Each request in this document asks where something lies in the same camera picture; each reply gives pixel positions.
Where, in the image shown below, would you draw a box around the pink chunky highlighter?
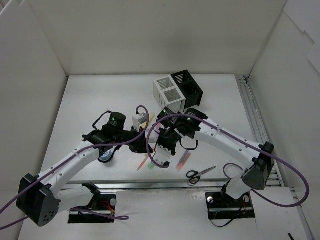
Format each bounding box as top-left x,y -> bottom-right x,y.
154,124 -> 162,138

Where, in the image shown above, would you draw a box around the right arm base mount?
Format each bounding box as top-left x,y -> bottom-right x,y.
205,192 -> 256,228

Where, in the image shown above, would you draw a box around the yellow chunky highlighter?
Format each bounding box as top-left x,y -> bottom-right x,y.
146,112 -> 155,131

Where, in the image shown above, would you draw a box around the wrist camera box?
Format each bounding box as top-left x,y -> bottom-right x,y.
151,145 -> 172,169
132,112 -> 149,132

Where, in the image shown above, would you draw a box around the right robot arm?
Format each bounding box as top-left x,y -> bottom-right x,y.
153,107 -> 275,206

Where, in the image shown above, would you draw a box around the aluminium frame rail front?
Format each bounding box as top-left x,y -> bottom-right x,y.
37,177 -> 283,193

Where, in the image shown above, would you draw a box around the green capped highlighter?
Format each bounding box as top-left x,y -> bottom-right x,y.
147,162 -> 155,170

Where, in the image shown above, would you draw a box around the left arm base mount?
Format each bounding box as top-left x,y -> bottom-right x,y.
67,193 -> 117,224

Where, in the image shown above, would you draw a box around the aluminium frame rail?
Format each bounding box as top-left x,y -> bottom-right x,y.
235,75 -> 315,240
37,177 -> 283,193

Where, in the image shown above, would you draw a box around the black handled scissors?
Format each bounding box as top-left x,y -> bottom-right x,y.
186,166 -> 216,186

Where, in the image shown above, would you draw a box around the orange slim highlighter pen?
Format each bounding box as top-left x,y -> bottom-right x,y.
176,162 -> 184,172

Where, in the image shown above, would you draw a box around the blue lidded round tub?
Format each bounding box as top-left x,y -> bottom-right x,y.
98,150 -> 113,164

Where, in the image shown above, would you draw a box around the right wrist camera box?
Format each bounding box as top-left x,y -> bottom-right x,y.
151,145 -> 172,169

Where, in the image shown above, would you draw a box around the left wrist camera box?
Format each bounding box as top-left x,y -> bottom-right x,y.
132,112 -> 149,132

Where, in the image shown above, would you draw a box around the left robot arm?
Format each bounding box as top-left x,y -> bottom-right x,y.
16,112 -> 152,227

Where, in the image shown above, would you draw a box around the white slotted container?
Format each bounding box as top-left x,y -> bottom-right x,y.
153,75 -> 186,113

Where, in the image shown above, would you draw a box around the yellow slim highlighter pen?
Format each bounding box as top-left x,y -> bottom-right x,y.
136,155 -> 149,172

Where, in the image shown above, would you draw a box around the black slotted container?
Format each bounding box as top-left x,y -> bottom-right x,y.
170,70 -> 204,110

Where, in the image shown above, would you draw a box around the purple slim highlighter pen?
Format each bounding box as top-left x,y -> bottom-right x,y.
179,150 -> 190,163

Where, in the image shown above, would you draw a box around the aluminium frame rail right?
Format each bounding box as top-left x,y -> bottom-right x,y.
235,75 -> 315,240

